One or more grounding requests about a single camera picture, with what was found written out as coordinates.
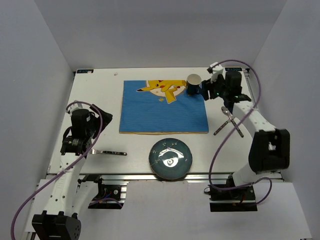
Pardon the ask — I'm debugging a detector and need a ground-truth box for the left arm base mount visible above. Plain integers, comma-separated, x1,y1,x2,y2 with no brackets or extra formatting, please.
83,174,128,210

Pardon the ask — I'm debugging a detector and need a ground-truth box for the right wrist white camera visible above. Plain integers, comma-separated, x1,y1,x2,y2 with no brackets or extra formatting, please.
207,62,224,83

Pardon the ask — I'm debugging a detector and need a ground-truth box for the spoon with black handle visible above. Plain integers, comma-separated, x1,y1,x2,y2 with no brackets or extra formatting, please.
221,106,244,138

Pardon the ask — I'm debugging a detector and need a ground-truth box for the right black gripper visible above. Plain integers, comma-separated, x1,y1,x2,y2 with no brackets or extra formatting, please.
199,74,229,102

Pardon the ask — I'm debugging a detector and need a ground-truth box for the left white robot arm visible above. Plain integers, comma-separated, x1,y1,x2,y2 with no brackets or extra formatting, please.
31,101,113,240

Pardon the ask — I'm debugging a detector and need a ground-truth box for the right blue corner label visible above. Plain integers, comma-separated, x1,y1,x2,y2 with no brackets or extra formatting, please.
224,67,243,72

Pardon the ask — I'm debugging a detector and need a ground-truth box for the blue corner label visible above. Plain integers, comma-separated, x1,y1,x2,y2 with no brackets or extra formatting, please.
76,69,94,74
224,67,243,72

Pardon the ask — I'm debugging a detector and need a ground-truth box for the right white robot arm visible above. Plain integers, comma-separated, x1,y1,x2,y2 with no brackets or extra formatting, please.
200,71,291,200

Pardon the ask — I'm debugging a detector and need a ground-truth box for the teal ceramic plate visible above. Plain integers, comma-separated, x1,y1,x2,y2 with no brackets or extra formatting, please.
148,138,193,181

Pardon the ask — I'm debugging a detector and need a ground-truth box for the blue pikachu placemat cloth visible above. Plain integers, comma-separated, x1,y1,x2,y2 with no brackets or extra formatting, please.
119,80,209,135

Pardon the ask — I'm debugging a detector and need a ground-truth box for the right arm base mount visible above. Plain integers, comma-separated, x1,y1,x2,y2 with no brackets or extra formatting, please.
203,185,258,213

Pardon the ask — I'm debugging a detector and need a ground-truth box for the fork with black handle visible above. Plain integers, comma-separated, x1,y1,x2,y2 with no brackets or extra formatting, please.
88,149,128,156

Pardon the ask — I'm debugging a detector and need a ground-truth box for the knife with black handle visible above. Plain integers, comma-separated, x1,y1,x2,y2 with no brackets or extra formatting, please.
213,118,234,136

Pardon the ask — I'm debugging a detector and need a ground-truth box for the dark blue paper cup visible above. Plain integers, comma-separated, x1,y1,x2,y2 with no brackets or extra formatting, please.
186,74,202,96

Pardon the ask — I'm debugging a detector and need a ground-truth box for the left blue corner label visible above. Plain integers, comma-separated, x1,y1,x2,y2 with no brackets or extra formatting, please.
76,69,94,74

